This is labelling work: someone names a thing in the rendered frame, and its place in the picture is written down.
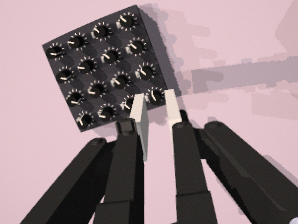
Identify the black knob box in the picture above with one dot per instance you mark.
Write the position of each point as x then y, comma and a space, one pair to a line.
136, 72

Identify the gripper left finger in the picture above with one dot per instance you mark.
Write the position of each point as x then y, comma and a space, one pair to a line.
73, 196

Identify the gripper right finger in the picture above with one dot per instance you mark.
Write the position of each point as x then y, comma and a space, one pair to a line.
262, 192

